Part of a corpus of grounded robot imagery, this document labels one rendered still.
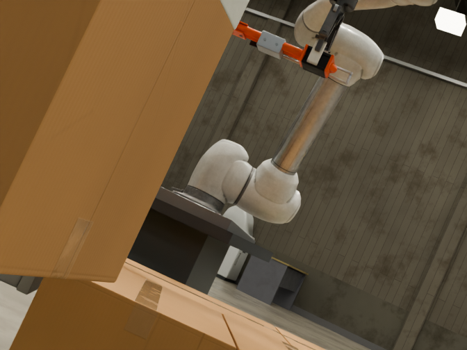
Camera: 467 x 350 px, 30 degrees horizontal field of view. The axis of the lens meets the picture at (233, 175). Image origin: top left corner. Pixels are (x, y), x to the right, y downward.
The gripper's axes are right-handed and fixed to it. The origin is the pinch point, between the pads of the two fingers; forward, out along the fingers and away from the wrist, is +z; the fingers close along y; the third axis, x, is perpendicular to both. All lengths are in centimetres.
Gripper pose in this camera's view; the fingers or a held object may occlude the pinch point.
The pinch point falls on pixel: (316, 59)
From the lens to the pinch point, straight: 243.8
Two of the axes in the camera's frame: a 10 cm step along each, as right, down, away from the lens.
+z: -4.2, 9.0, -0.7
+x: 9.0, 4.0, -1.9
